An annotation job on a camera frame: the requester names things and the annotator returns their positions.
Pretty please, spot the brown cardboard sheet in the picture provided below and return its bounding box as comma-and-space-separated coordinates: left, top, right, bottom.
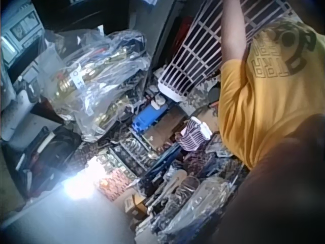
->
148, 110, 186, 143

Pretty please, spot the blue plastic box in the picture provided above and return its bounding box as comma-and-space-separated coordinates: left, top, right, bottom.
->
132, 105, 168, 134

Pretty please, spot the striped cloth bag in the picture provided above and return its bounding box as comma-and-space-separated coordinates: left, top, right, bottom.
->
177, 116, 213, 151

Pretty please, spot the white metal grille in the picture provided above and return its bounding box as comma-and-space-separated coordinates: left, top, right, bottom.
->
157, 0, 297, 102

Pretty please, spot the heap of clear plastic bags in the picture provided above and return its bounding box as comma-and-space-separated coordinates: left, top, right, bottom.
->
47, 29, 153, 143

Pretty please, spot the small cardboard box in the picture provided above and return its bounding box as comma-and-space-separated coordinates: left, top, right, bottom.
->
124, 194, 148, 217

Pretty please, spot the black backpack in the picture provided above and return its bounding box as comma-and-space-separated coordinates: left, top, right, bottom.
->
15, 126, 82, 199

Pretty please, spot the shelf with framed pictures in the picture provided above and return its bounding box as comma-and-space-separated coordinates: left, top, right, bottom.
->
0, 7, 49, 84

